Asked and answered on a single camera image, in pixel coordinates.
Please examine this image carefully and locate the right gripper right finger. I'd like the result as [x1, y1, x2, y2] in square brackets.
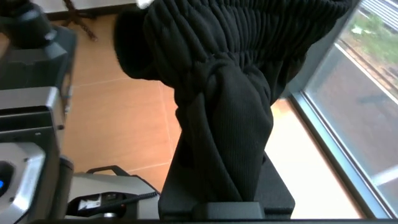
[254, 152, 295, 217]

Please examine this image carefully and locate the window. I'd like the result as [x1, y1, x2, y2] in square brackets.
[279, 0, 398, 218]

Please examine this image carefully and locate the black garment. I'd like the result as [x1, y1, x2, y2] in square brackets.
[113, 0, 355, 203]

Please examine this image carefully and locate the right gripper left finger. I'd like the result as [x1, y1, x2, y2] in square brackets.
[158, 174, 200, 218]

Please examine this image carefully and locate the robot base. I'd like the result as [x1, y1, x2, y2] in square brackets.
[0, 86, 161, 224]

